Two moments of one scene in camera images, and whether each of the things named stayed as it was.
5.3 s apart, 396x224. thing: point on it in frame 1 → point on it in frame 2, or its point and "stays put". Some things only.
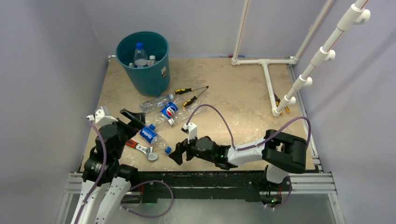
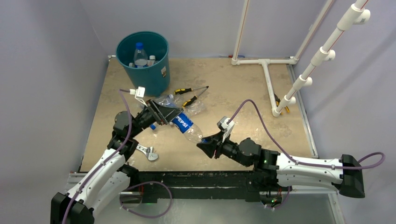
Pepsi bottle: (149, 134) → (183, 123)
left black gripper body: (125, 132) → (144, 119)
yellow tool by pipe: (277, 101) stays put
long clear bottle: (151, 62) stays put
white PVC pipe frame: (356, 13) stays put
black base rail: (201, 184) stays put
